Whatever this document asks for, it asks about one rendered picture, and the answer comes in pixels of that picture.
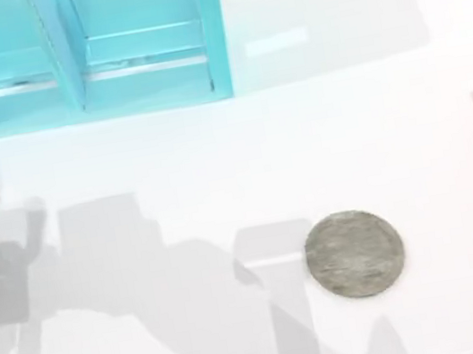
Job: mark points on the light blue rack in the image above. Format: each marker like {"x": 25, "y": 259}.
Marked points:
{"x": 75, "y": 54}

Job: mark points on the round grey coaster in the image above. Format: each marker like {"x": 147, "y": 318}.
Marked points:
{"x": 355, "y": 254}

